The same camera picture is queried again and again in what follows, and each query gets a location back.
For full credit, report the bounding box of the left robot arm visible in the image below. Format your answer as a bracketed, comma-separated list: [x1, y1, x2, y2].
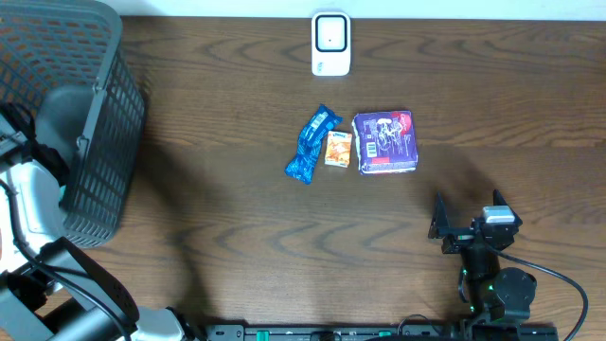
[1, 102, 201, 340]

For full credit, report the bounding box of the orange tissue packet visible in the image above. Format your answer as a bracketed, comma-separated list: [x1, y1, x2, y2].
[325, 131, 352, 168]

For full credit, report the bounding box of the purple noodle packet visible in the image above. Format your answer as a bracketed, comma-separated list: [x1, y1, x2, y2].
[351, 110, 419, 175]

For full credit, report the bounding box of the blue snack wrapper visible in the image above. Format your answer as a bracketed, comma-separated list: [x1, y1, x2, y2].
[285, 104, 343, 185]

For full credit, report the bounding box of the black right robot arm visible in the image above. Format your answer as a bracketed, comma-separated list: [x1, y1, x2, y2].
[428, 190, 537, 340]

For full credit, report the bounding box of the grey plastic mesh basket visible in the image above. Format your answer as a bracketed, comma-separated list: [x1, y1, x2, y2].
[1, 1, 146, 247]

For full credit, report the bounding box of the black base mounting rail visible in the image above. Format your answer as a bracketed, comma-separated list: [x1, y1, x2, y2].
[204, 324, 558, 341]

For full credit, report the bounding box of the white barcode scanner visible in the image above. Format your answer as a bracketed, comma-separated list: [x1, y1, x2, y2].
[311, 11, 351, 77]

